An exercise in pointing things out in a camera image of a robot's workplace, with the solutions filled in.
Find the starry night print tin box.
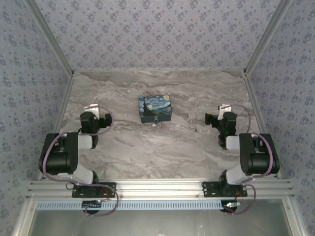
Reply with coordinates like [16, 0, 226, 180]
[138, 94, 172, 124]

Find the right small circuit board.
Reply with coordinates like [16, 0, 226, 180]
[221, 201, 241, 213]

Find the small circuit board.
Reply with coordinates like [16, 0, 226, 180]
[221, 201, 241, 213]
[82, 200, 103, 214]

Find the left small circuit board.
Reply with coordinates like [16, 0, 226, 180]
[82, 200, 103, 214]

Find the grey metal lower panel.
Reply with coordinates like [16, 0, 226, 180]
[29, 209, 294, 236]

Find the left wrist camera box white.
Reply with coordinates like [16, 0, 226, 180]
[84, 104, 99, 118]

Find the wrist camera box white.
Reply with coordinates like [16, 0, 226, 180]
[217, 104, 232, 121]
[84, 104, 99, 118]

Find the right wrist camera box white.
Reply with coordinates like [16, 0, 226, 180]
[217, 104, 232, 121]

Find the left side table rail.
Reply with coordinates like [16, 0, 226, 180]
[37, 73, 75, 181]

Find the table rail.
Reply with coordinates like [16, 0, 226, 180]
[243, 70, 282, 179]
[37, 73, 75, 181]

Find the right side table rail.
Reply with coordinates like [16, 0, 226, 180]
[243, 70, 282, 179]

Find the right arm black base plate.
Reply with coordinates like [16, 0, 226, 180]
[201, 181, 248, 198]

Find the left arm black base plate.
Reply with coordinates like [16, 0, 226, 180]
[71, 182, 117, 198]

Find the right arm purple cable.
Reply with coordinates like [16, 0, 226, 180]
[220, 104, 275, 216]

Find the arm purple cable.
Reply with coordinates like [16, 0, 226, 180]
[220, 104, 275, 216]
[42, 106, 120, 217]

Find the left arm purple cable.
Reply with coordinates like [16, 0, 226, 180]
[42, 106, 120, 217]

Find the aluminium front frame rail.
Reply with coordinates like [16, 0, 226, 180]
[26, 178, 295, 200]

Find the slotted pale cable duct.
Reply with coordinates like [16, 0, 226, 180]
[35, 199, 222, 211]

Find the left slanted aluminium post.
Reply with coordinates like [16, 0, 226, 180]
[24, 0, 75, 76]

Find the slanted aluminium post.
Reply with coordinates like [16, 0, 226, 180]
[24, 0, 75, 76]
[243, 0, 294, 74]

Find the right slanted aluminium post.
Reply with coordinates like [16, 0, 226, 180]
[243, 0, 294, 74]

